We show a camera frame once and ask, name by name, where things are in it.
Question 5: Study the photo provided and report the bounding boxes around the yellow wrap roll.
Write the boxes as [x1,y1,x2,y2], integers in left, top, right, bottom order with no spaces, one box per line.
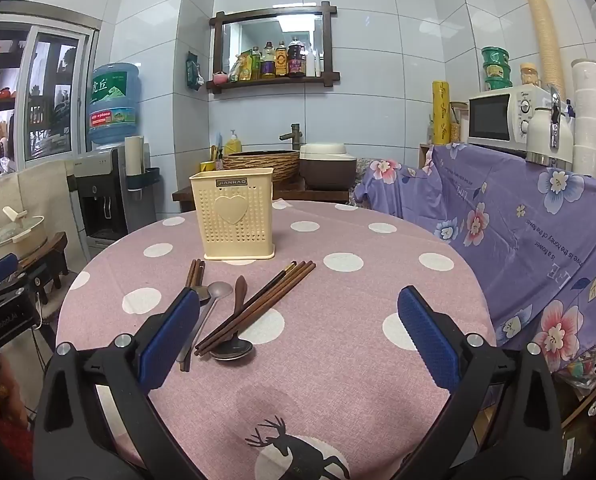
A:
[430,80,452,146]

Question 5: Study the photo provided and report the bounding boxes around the dark wooden spoon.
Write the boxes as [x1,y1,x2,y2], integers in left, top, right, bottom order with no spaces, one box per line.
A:
[209,275,255,362]

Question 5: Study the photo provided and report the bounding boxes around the woven basin sink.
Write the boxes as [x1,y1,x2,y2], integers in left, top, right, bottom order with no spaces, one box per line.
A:
[222,150,301,184]

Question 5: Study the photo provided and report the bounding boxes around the cream plastic utensil holder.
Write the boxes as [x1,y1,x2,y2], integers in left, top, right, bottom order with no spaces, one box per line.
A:
[189,170,277,261]

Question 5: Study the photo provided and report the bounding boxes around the black chopstick with gold band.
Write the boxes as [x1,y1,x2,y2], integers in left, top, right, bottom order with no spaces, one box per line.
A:
[194,269,286,350]

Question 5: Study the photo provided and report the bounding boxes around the cream paper cup tube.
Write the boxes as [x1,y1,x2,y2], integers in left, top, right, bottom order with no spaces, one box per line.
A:
[124,135,146,181]

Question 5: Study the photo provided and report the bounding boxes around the beige cloth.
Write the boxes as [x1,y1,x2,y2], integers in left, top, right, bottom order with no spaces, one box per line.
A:
[0,160,79,281]

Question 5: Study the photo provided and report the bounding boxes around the purple floral cloth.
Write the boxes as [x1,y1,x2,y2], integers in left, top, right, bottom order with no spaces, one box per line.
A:
[353,142,596,376]

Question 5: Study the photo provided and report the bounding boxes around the white microwave oven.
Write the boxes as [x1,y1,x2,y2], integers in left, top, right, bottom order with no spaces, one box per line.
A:
[467,85,564,153]

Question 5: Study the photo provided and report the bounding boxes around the tall stack of yellow cups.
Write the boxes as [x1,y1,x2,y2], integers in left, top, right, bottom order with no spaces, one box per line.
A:
[523,0,567,92]

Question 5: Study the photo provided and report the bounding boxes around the grey water dispenser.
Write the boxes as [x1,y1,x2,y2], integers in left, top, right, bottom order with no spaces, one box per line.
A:
[72,142,151,256]

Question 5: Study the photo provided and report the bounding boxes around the stack of green noodle cups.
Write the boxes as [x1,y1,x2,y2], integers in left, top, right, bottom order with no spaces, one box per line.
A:
[480,46,510,92]

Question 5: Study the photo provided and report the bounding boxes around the brown chopsticks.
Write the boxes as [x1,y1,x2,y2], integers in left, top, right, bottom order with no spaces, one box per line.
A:
[195,261,297,353]

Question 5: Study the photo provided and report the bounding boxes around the dark wooden stool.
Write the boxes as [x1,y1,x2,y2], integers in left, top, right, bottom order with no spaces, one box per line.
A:
[15,232,71,307]

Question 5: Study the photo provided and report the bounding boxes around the blue cup holder tray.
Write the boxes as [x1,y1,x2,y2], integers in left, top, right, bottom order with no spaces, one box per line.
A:
[125,166,161,194]

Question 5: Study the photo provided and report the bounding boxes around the green hanging packet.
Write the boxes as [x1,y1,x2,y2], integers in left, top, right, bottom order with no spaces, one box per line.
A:
[185,51,207,91]

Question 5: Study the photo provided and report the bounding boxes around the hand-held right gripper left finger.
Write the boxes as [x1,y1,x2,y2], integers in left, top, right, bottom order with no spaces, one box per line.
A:
[32,286,209,480]

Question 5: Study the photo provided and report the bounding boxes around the bronze faucet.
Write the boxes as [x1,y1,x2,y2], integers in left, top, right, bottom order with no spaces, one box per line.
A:
[279,123,306,151]

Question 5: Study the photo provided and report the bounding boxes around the white and brown rice cooker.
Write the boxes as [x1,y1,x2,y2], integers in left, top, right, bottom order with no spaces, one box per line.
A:
[299,142,360,192]

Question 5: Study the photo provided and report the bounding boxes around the wooden framed mirror shelf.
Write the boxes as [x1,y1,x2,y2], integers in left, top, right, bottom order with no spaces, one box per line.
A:
[208,2,341,93]

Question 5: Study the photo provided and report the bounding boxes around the row of condiment bottles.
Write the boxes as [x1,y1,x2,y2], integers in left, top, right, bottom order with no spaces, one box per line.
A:
[228,36,323,82]

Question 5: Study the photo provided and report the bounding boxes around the brown wooden chopstick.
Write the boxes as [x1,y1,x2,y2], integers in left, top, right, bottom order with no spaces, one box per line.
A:
[197,260,307,358]
[204,261,317,359]
[181,259,201,372]
[185,260,207,372]

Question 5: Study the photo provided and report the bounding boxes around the blue water jug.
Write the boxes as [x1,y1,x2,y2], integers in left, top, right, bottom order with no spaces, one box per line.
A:
[86,62,141,148]

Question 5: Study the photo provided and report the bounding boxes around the colourful plastic packaging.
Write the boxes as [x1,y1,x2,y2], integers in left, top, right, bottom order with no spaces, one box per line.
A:
[553,332,596,466]

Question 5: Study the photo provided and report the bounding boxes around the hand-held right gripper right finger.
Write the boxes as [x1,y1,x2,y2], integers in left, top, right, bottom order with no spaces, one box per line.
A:
[397,285,564,480]

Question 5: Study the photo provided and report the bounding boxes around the stack of white cups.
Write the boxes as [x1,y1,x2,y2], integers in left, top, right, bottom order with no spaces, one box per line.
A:
[570,59,596,179]

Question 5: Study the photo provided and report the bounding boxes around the white framed window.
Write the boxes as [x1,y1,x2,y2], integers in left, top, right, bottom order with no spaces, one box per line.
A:
[0,12,101,186]

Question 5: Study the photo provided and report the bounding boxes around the cream pot with lid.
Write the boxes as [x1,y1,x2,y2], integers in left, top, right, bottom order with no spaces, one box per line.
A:
[0,205,48,262]

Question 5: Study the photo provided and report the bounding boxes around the white thermos kettle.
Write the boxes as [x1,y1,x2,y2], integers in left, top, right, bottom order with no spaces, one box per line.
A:
[525,87,577,166]

